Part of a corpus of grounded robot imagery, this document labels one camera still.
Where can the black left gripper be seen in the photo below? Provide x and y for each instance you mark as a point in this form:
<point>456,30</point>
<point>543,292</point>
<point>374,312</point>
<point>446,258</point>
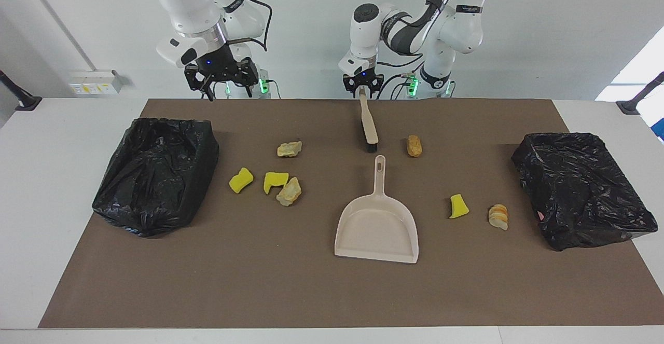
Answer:
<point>363,77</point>

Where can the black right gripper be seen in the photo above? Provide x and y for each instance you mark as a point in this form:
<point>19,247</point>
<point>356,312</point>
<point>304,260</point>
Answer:
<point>218,64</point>

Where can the beige hand brush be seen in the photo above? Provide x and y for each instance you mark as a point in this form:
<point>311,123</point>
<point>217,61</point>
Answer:
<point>369,128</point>

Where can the brown bread roll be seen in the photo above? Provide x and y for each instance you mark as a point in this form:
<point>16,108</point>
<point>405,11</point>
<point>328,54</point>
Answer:
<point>414,146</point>

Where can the yellow sponge piece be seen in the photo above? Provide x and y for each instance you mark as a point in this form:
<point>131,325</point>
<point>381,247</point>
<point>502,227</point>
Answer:
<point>275,181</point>
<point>240,180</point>
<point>458,206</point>

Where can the beige plastic dustpan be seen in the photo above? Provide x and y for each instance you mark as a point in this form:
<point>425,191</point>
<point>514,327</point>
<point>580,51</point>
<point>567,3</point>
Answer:
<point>376,227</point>

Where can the striped tan bread piece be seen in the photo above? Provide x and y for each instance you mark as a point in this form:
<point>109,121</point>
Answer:
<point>498,217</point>

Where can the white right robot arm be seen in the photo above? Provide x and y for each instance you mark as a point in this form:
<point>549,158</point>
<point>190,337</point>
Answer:
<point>187,1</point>

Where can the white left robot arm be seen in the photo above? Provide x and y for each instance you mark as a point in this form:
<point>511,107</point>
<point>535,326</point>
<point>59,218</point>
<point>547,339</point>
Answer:
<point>461,27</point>

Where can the black bag lined bin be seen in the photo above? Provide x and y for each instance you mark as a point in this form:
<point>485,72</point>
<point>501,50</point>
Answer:
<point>581,188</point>
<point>155,178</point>

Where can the black clamp stand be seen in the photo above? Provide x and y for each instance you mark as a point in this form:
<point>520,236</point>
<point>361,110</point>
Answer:
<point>635,102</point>
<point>23,100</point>

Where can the brown table mat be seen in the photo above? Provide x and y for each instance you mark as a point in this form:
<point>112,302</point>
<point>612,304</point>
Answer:
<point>311,281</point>

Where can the blue object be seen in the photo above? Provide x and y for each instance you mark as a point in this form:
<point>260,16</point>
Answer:
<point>660,130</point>

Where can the white wall outlet box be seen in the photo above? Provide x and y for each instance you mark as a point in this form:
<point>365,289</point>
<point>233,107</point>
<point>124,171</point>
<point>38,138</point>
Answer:
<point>96,82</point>

